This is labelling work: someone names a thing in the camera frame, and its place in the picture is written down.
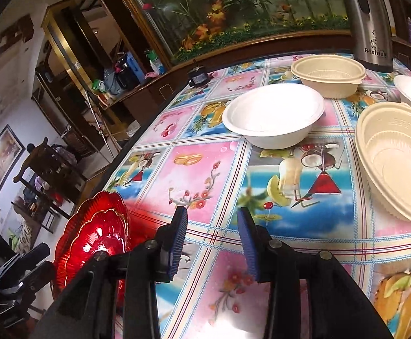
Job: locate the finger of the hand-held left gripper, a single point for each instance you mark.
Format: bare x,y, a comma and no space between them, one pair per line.
32,279
22,261

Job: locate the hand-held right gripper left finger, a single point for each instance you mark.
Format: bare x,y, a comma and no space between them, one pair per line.
177,243

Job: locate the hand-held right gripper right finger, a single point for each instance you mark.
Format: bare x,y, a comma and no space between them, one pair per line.
249,250

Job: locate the large red ribbed plate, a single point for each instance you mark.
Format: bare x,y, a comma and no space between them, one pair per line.
62,240

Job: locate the small red gold-rimmed plate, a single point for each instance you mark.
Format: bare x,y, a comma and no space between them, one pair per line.
96,240

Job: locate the cream plastic bowl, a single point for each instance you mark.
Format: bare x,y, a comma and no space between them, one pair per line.
327,74
399,162

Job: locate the printed fruit tablecloth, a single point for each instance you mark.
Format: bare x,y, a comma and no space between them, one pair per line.
205,169

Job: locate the dark wooden chair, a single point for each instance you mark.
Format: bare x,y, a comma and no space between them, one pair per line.
46,169

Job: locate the dark wooden table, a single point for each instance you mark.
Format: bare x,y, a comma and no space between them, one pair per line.
138,127

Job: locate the mop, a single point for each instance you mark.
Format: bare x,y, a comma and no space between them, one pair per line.
101,123

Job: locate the dark wooden sideboard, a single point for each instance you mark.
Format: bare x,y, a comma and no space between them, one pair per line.
138,99

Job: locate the small black jar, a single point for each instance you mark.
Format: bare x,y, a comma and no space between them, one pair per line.
196,77

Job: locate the pink cloth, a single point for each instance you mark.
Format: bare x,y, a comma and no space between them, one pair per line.
152,75

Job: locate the black thermos jug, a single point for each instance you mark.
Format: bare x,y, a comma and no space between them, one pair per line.
126,74

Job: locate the blue thermos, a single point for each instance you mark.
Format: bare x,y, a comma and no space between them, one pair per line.
136,65

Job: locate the green spray bottle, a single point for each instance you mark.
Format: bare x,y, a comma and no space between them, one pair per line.
154,61

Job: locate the artificial flower display cabinet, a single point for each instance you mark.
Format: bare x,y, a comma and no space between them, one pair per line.
226,10

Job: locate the small wooden cabinet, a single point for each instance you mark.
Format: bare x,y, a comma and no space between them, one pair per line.
410,56

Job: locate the stainless steel thermos jug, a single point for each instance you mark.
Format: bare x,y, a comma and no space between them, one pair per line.
366,17

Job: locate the golden door frame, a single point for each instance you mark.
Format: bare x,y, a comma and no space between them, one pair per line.
62,53

